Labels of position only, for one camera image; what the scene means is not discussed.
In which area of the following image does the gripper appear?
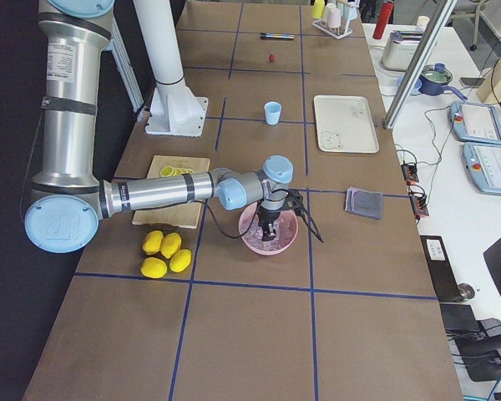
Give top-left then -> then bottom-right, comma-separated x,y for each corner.
256,192 -> 287,241

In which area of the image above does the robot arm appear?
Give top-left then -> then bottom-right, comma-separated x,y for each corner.
24,1 -> 293,253

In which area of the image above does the pile of ice cubes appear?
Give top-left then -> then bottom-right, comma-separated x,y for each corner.
242,208 -> 296,247

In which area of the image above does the light blue cup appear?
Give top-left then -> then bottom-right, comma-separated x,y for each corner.
264,101 -> 282,125

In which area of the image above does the white cup rack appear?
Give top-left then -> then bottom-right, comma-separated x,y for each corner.
311,0 -> 359,39

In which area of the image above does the pink cup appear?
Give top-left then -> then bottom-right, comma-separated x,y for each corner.
323,8 -> 342,29

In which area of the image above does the yellow cup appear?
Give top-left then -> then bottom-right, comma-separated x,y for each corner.
311,0 -> 325,19

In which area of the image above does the pink bowl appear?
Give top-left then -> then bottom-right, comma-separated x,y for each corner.
238,202 -> 300,256

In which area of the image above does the wooden cutting board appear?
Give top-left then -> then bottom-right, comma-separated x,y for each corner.
132,155 -> 210,229

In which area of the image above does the yellow lemon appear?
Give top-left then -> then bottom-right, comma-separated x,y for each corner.
142,230 -> 164,256
159,232 -> 182,259
170,249 -> 192,273
140,257 -> 168,279

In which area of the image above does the folded grey cloth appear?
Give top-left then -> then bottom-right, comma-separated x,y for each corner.
345,187 -> 384,220

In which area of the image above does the lemon slices row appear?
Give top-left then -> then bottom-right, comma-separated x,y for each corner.
159,165 -> 195,177

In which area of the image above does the cream bear tray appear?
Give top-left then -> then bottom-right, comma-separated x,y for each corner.
313,95 -> 379,154

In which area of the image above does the blue bowl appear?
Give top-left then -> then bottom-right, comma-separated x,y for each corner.
396,76 -> 423,97

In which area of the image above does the cream toaster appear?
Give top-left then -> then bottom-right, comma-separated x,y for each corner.
382,30 -> 423,71

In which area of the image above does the blue saucepan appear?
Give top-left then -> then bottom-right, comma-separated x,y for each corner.
419,63 -> 468,101

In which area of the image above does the teach pendant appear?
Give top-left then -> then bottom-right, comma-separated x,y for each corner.
463,142 -> 501,195
449,100 -> 501,145

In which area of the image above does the red bottle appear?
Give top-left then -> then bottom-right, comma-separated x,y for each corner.
372,0 -> 395,40

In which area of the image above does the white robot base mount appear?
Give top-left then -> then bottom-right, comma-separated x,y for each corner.
134,0 -> 209,137

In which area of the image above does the aluminium frame post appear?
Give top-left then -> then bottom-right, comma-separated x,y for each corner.
382,0 -> 458,129

